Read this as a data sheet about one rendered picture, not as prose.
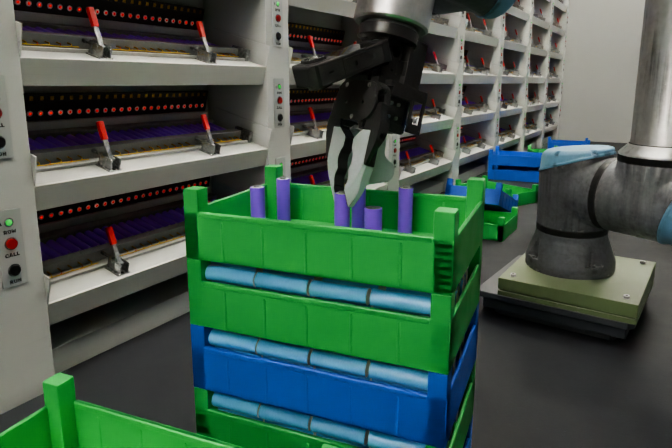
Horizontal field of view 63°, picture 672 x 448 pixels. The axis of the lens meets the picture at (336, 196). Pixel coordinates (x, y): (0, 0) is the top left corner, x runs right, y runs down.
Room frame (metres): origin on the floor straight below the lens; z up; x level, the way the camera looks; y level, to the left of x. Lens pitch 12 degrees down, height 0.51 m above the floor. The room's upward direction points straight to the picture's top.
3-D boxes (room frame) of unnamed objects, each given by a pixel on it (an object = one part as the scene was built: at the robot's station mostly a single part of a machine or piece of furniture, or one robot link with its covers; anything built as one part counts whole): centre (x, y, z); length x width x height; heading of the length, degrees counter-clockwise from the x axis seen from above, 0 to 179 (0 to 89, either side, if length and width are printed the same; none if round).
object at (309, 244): (0.63, -0.01, 0.36); 0.30 x 0.20 x 0.08; 67
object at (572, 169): (1.19, -0.53, 0.29); 0.17 x 0.15 x 0.18; 33
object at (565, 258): (1.21, -0.53, 0.16); 0.19 x 0.19 x 0.10
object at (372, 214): (0.55, -0.04, 0.36); 0.02 x 0.02 x 0.06
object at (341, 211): (0.64, -0.01, 0.36); 0.02 x 0.02 x 0.06
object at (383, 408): (0.63, -0.01, 0.20); 0.30 x 0.20 x 0.08; 67
